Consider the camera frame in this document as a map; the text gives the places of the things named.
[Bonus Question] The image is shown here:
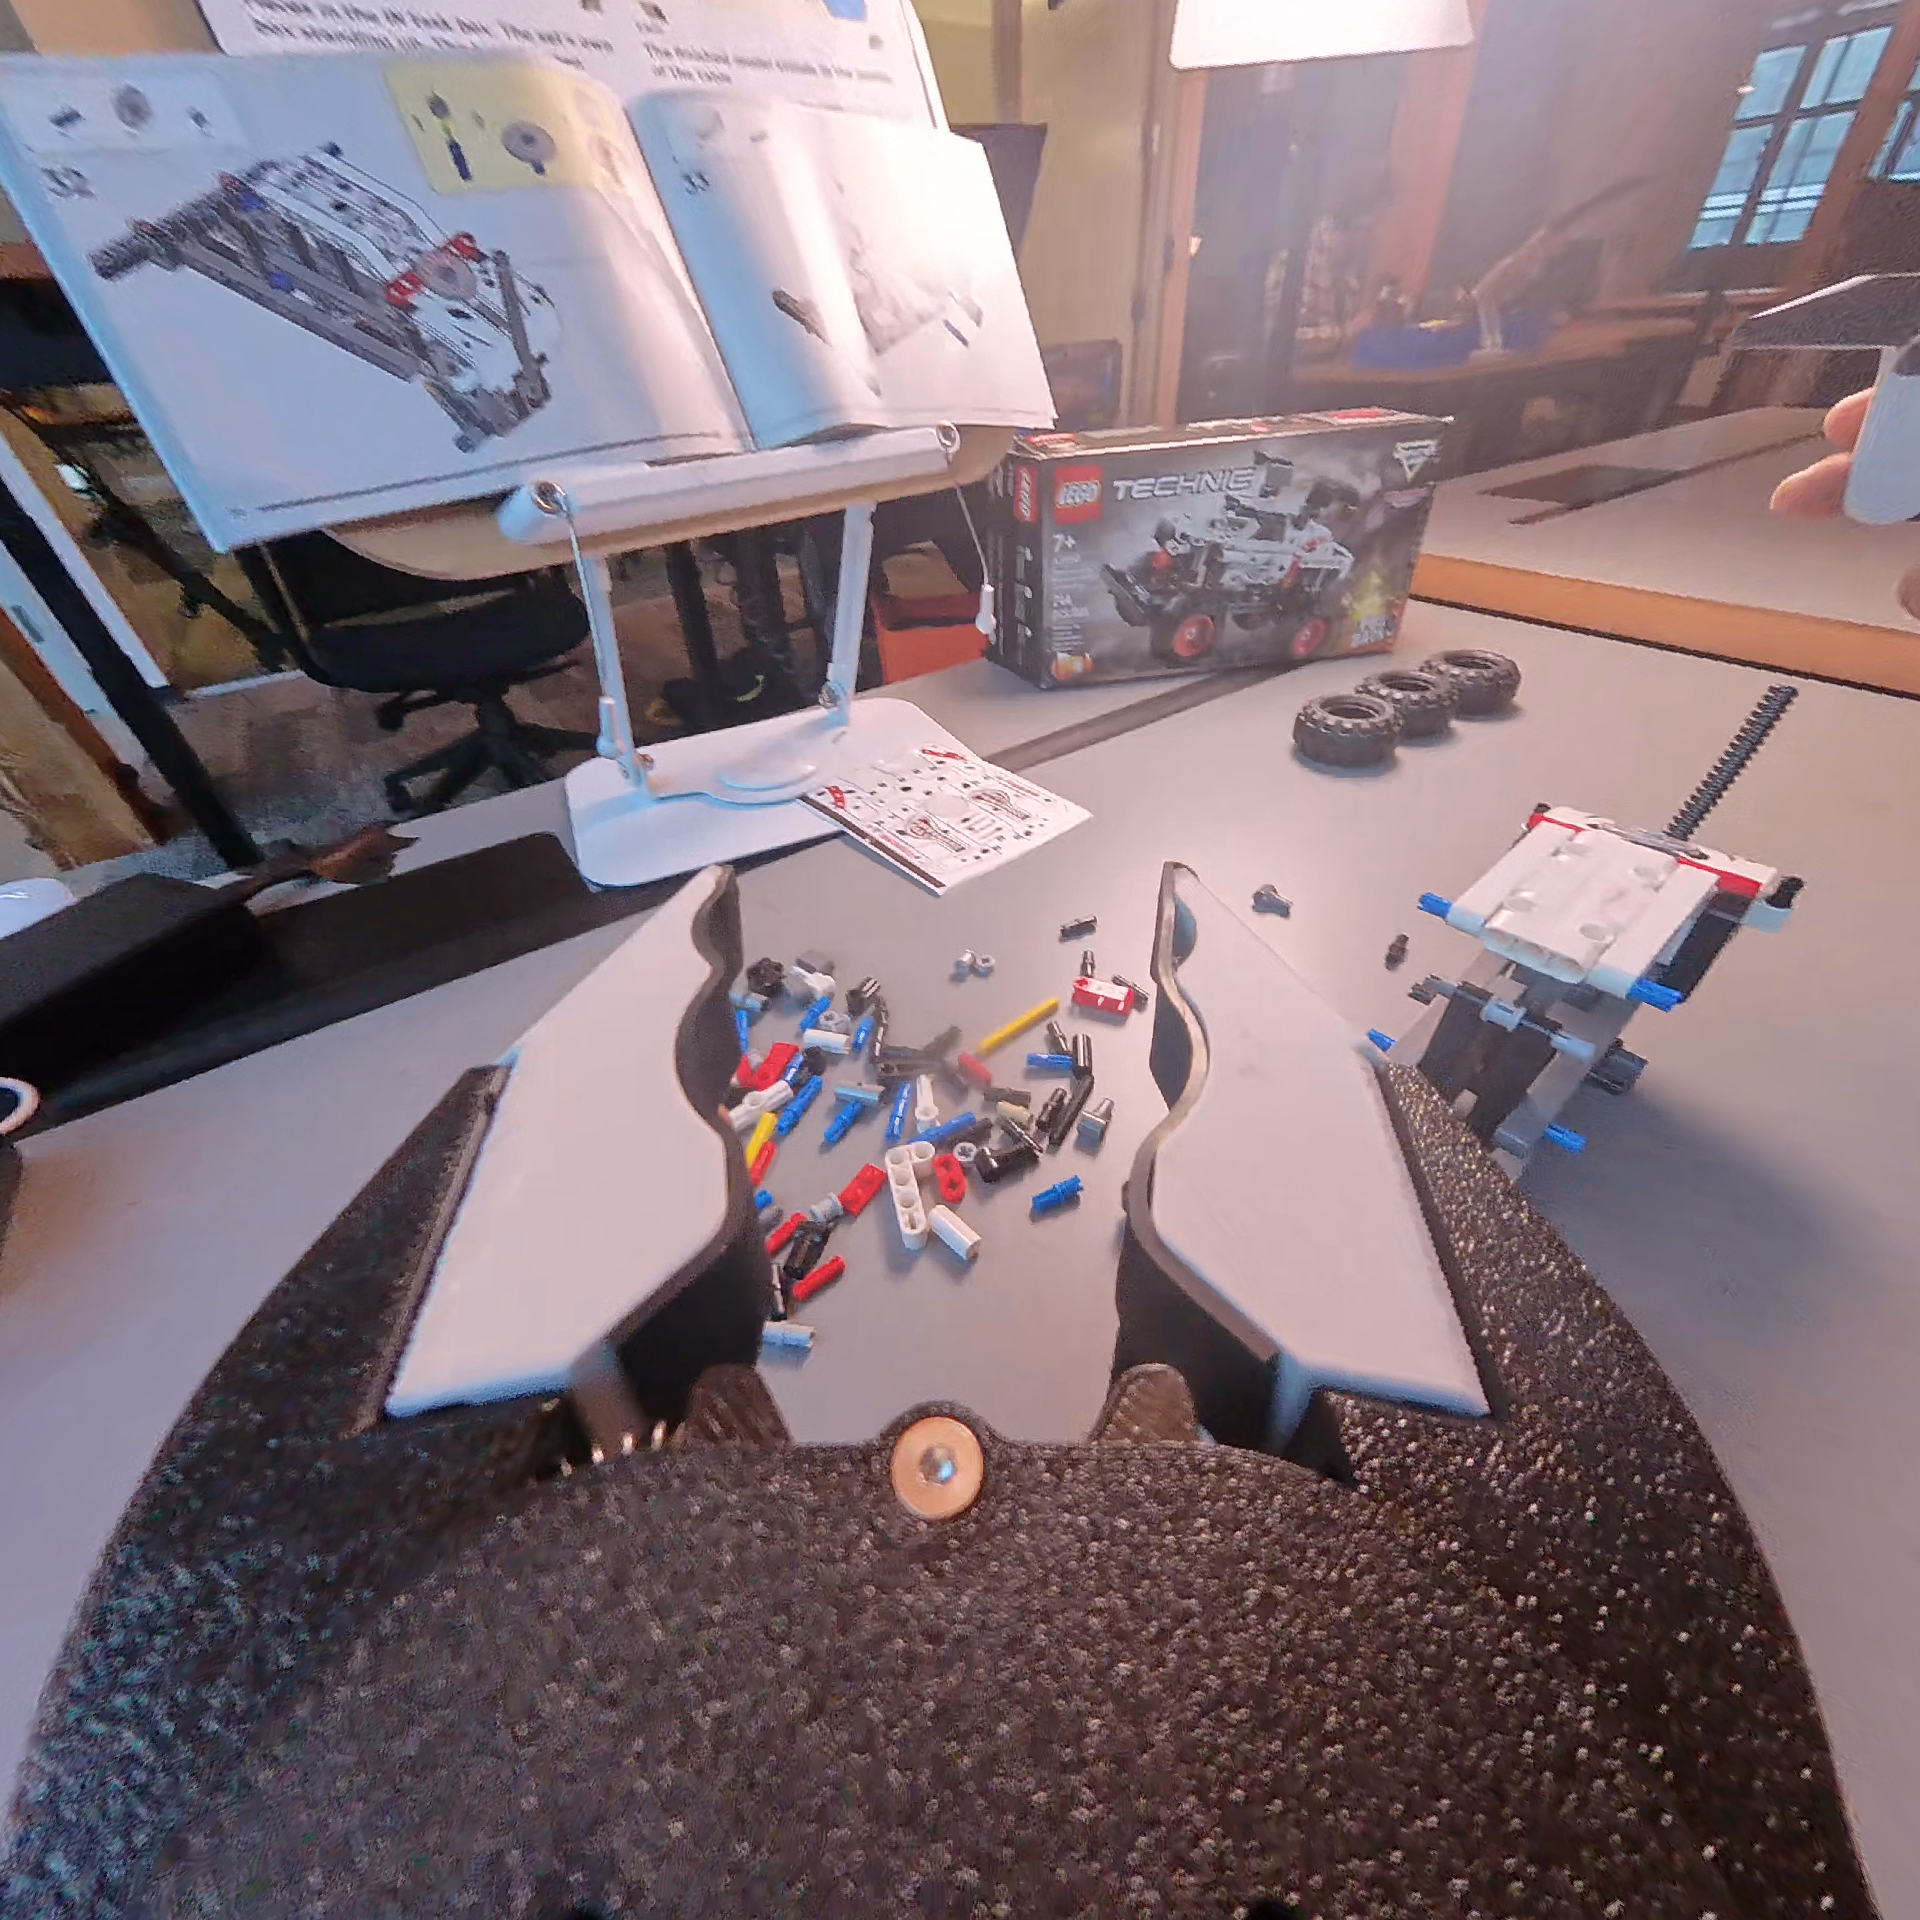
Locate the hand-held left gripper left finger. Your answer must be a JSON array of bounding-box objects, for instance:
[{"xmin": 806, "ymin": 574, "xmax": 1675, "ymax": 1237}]
[{"xmin": 385, "ymin": 864, "xmax": 775, "ymax": 1451}]

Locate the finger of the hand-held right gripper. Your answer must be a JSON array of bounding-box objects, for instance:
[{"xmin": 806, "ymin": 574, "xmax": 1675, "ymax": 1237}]
[{"xmin": 1722, "ymin": 275, "xmax": 1920, "ymax": 526}]

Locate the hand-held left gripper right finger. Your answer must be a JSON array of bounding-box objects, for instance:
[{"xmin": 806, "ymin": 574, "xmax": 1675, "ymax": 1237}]
[{"xmin": 1110, "ymin": 863, "xmax": 1496, "ymax": 1456}]

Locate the pile of small brick parts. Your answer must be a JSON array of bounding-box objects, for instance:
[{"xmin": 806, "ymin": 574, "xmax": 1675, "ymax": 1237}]
[{"xmin": 729, "ymin": 944, "xmax": 1150, "ymax": 1359}]

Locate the white spotted brick truck model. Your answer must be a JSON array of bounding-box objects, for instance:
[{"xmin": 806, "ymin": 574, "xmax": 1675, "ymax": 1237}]
[{"xmin": 1366, "ymin": 682, "xmax": 1808, "ymax": 1160}]

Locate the grey desk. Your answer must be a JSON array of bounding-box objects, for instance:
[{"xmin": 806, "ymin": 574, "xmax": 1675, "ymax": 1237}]
[{"xmin": 0, "ymin": 592, "xmax": 1920, "ymax": 1920}]

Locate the person's right hand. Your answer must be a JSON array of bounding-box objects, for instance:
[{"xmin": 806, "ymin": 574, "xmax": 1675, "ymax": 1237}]
[{"xmin": 1769, "ymin": 386, "xmax": 1920, "ymax": 621}]

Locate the window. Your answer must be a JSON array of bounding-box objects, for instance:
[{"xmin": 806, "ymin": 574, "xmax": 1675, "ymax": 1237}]
[{"xmin": 1689, "ymin": 22, "xmax": 1920, "ymax": 249}]

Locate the wood edged table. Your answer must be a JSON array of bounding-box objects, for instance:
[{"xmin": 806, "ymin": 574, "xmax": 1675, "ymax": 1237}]
[{"xmin": 1411, "ymin": 405, "xmax": 1920, "ymax": 697}]

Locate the white book stand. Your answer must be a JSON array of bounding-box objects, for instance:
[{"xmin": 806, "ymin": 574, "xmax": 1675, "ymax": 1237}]
[{"xmin": 322, "ymin": 425, "xmax": 1009, "ymax": 892}]

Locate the white printed sticker sheet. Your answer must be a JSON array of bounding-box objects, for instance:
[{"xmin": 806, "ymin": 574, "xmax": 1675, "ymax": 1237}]
[{"xmin": 803, "ymin": 741, "xmax": 1092, "ymax": 896}]

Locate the black office chair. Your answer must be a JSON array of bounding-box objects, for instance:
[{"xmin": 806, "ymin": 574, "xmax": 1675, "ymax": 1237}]
[{"xmin": 239, "ymin": 526, "xmax": 599, "ymax": 819}]

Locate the orange box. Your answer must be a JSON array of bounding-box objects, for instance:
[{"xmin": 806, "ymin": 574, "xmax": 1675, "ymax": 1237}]
[{"xmin": 876, "ymin": 598, "xmax": 993, "ymax": 682}]

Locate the brick set cardboard box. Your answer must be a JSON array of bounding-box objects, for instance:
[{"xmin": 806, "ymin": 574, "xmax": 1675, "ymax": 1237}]
[{"xmin": 981, "ymin": 409, "xmax": 1453, "ymax": 692}]

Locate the open instruction booklet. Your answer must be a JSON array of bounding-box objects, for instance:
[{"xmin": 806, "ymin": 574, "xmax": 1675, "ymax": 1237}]
[{"xmin": 0, "ymin": 51, "xmax": 1058, "ymax": 549}]

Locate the white printed paper sheet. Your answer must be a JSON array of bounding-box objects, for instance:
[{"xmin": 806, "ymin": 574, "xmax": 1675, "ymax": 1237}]
[{"xmin": 202, "ymin": 0, "xmax": 947, "ymax": 130}]

